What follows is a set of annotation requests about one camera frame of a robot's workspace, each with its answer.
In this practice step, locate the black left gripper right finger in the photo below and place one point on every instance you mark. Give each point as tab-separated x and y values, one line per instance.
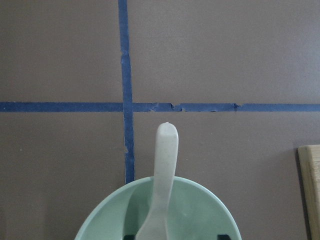
223	237

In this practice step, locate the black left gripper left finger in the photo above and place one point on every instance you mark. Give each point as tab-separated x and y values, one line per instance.
130	237

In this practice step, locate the translucent white spoon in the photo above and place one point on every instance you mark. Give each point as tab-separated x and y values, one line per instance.
155	225

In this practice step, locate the light green bowl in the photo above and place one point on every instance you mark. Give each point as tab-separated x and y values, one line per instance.
194	213

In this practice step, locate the bamboo cutting board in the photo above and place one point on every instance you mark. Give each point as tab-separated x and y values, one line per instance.
309	159

